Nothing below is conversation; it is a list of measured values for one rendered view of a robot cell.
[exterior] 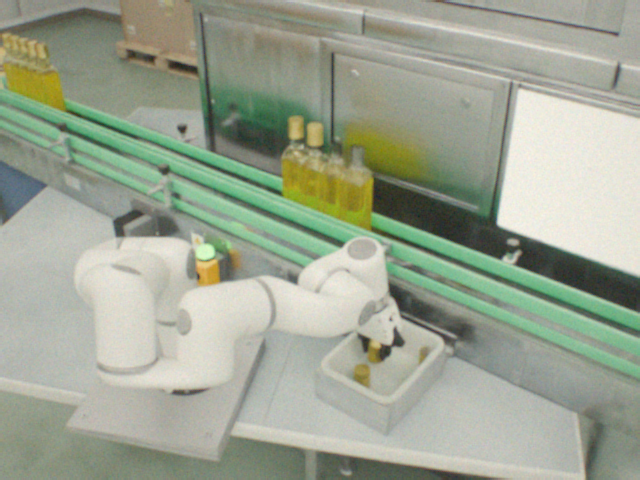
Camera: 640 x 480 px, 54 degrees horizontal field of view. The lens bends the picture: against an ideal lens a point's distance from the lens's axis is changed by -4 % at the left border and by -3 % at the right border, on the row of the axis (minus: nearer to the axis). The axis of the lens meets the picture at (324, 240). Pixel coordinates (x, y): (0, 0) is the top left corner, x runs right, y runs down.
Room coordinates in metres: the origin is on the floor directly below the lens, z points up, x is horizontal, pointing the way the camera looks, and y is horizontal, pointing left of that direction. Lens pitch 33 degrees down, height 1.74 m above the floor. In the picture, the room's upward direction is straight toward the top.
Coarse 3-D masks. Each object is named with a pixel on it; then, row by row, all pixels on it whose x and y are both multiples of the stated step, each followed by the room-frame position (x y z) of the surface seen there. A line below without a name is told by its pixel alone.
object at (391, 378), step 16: (352, 336) 1.02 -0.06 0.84; (416, 336) 1.04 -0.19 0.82; (432, 336) 1.02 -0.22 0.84; (336, 352) 0.97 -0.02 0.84; (352, 352) 1.01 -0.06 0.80; (400, 352) 1.04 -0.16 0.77; (416, 352) 1.03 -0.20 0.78; (432, 352) 0.97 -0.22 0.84; (336, 368) 0.96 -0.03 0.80; (352, 368) 1.00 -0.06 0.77; (384, 368) 1.00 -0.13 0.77; (400, 368) 1.00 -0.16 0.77; (416, 368) 0.92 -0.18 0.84; (352, 384) 0.88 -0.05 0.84; (384, 384) 0.95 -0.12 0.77; (400, 384) 0.95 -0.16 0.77; (384, 400) 0.84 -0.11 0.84
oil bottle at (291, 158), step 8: (288, 152) 1.38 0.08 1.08; (296, 152) 1.37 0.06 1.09; (304, 152) 1.38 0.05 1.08; (288, 160) 1.37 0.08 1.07; (296, 160) 1.36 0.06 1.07; (288, 168) 1.37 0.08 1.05; (296, 168) 1.36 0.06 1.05; (288, 176) 1.37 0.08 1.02; (296, 176) 1.36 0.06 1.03; (288, 184) 1.37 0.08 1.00; (296, 184) 1.36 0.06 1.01; (288, 192) 1.37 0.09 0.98; (296, 192) 1.36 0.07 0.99; (296, 200) 1.36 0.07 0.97
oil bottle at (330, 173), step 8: (328, 160) 1.32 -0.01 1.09; (344, 160) 1.33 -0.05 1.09; (328, 168) 1.30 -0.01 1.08; (336, 168) 1.29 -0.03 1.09; (344, 168) 1.30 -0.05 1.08; (320, 176) 1.31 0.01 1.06; (328, 176) 1.30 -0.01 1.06; (336, 176) 1.29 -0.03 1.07; (320, 184) 1.31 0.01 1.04; (328, 184) 1.30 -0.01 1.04; (336, 184) 1.29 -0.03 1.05; (320, 192) 1.31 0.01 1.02; (328, 192) 1.30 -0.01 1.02; (336, 192) 1.29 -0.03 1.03; (320, 200) 1.31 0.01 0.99; (328, 200) 1.30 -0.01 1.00; (336, 200) 1.28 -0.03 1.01; (320, 208) 1.31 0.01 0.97; (328, 208) 1.30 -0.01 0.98; (336, 208) 1.28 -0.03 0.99; (336, 216) 1.28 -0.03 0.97
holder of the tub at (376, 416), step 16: (416, 320) 1.11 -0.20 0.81; (448, 336) 1.06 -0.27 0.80; (448, 352) 1.05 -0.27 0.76; (320, 368) 0.94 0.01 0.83; (432, 368) 0.96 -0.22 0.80; (320, 384) 0.93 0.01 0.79; (336, 384) 0.90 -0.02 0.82; (416, 384) 0.91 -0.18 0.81; (432, 384) 0.97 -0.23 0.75; (336, 400) 0.90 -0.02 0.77; (352, 400) 0.88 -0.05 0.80; (368, 400) 0.86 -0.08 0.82; (400, 400) 0.86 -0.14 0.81; (416, 400) 0.92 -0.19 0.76; (352, 416) 0.88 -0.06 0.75; (368, 416) 0.85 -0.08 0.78; (384, 416) 0.83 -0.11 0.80; (400, 416) 0.87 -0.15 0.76; (384, 432) 0.83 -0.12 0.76
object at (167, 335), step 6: (162, 330) 0.94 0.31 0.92; (168, 330) 0.94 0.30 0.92; (174, 330) 0.94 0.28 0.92; (162, 336) 0.95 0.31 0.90; (168, 336) 0.94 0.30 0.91; (174, 336) 0.94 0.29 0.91; (162, 342) 0.95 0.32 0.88; (168, 342) 0.94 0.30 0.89; (174, 342) 0.94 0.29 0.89; (162, 348) 0.96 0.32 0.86; (168, 348) 0.94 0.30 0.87; (174, 348) 0.94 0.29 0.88; (168, 354) 0.94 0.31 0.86; (174, 354) 0.94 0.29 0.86; (168, 390) 0.90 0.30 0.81
